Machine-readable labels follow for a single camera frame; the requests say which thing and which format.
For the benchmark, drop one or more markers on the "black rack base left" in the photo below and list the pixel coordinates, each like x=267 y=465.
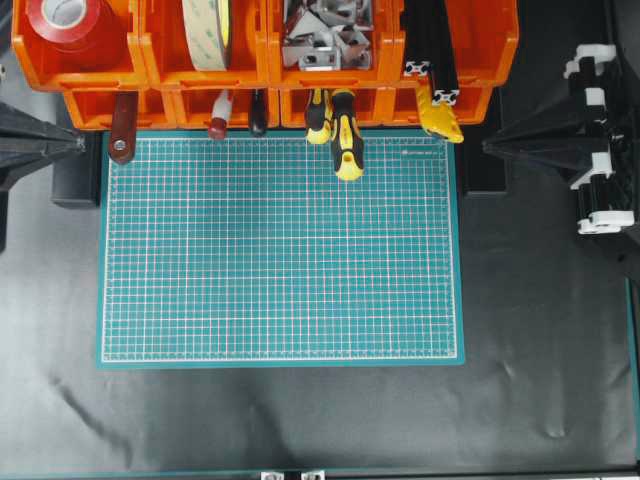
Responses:
x=76 y=181

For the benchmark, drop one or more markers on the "cream double-sided tape roll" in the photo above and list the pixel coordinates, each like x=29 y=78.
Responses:
x=208 y=30

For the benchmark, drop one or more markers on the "black aluminium extrusion upper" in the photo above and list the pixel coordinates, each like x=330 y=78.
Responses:
x=421 y=22

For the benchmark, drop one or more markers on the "yellow utility knife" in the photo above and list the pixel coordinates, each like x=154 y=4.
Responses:
x=436 y=115

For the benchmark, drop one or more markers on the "orange top bin far left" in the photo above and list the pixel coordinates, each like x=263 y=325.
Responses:
x=117 y=66

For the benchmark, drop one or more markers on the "large yellow black screwdriver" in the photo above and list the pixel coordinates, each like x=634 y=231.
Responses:
x=347 y=144

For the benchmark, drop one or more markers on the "silver metal corner brackets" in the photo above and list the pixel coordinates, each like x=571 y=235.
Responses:
x=327 y=35

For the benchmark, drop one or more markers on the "orange lower bin far right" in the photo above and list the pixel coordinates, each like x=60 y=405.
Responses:
x=470 y=108

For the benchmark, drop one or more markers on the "orange lower bin far left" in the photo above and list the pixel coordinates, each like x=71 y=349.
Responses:
x=93 y=110

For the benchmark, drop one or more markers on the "green grid cutting mat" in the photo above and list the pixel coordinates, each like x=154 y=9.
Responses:
x=250 y=253

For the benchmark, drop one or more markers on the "black rack base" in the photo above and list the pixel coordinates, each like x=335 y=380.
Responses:
x=76 y=181
x=483 y=175

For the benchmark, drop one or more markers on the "black aluminium extrusion lower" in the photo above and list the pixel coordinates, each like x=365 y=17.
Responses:
x=444 y=78

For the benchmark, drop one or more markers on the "black rack base right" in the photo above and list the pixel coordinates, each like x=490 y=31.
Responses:
x=483 y=175

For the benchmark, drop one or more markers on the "black aluminium extrusion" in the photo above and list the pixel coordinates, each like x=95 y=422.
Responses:
x=421 y=22
x=444 y=78

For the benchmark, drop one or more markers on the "black handle screwdriver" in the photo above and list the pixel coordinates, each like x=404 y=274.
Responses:
x=257 y=117

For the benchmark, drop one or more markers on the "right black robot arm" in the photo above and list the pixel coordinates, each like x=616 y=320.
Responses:
x=591 y=139

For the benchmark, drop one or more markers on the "brown wooden handle tool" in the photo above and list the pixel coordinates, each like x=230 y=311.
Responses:
x=122 y=142

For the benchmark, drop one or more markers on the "red tape roll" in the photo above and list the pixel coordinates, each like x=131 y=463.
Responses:
x=75 y=26

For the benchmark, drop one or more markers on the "white red handle tool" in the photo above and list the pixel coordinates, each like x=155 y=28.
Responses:
x=220 y=115

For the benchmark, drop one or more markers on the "small yellow black screwdriver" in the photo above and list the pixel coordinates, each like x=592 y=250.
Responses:
x=318 y=116

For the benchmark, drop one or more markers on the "black table cover sheet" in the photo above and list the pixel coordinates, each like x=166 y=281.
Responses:
x=546 y=383

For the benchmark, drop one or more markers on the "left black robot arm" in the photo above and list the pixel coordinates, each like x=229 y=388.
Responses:
x=27 y=145

